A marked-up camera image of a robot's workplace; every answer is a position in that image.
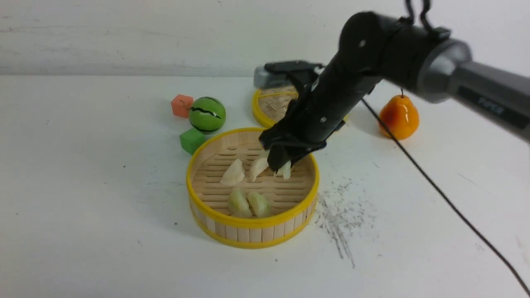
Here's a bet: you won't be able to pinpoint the woven steamer lid yellow rim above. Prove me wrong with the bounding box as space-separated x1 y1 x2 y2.
251 85 348 130

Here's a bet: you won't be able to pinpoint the pale green dumpling left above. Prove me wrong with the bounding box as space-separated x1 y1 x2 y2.
227 187 253 218

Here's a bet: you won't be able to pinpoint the orange wooden cube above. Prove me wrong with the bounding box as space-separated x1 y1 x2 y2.
171 94 194 118

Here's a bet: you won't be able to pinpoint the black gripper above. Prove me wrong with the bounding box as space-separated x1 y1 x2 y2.
259 68 373 172

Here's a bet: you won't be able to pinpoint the green toy watermelon ball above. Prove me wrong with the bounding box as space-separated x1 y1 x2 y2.
188 96 226 134

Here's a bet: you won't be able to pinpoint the white dumpling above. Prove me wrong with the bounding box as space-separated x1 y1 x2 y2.
248 156 269 183
220 159 246 187
274 161 292 180

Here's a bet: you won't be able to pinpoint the pale green dumpling middle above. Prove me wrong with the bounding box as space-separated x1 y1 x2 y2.
247 191 272 218

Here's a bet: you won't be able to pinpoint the pale green dumpling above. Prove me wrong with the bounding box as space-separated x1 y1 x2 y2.
227 187 253 218
247 191 272 218

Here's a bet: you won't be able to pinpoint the black cable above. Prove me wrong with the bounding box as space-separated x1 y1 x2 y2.
361 99 530 295

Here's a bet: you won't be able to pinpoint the green wooden cube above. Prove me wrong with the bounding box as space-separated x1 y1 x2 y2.
179 127 206 155

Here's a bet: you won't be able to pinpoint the orange toy pear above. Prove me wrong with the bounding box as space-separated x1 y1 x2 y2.
379 89 420 141

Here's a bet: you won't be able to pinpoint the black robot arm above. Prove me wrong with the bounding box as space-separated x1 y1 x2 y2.
254 11 529 171

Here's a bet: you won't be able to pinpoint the bamboo steamer tray yellow rim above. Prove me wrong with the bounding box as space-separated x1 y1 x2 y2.
186 127 320 249

